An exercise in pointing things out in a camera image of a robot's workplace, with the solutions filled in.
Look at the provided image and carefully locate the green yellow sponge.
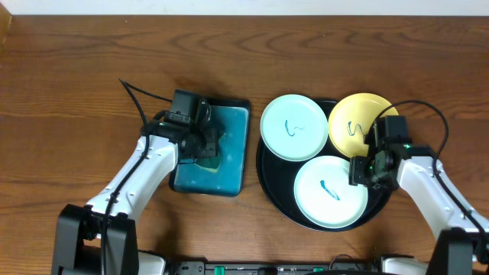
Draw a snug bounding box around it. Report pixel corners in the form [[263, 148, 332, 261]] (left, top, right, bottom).
[[195, 155, 221, 173]]

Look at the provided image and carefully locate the white plate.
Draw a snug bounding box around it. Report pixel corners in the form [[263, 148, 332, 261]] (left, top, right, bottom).
[[293, 156, 368, 229]]

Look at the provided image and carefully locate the yellow plate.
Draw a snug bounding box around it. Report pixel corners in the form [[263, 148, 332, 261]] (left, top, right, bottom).
[[329, 93, 391, 158]]

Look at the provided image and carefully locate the mint green plate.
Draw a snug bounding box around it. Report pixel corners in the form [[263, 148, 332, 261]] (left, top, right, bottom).
[[260, 94, 329, 162]]

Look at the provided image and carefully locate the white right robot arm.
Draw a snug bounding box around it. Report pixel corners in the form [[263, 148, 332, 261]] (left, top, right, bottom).
[[348, 144, 488, 274]]

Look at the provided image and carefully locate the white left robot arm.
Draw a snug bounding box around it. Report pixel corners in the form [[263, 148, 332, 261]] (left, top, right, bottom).
[[51, 111, 218, 274]]

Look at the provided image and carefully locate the black rectangular water tray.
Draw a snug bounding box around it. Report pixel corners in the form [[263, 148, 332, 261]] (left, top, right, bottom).
[[169, 99, 251, 197]]

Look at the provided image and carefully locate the round black tray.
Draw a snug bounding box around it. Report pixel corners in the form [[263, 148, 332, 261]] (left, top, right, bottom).
[[257, 100, 391, 231]]

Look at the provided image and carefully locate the right black cable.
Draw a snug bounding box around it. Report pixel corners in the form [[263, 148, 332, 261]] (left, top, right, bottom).
[[376, 99, 489, 245]]

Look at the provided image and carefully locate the black cable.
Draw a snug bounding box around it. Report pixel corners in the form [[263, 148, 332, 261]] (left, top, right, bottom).
[[376, 99, 489, 245], [101, 78, 173, 275]]

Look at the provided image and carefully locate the left black cable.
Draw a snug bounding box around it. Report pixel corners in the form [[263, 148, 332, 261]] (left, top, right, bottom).
[[101, 78, 173, 275]]

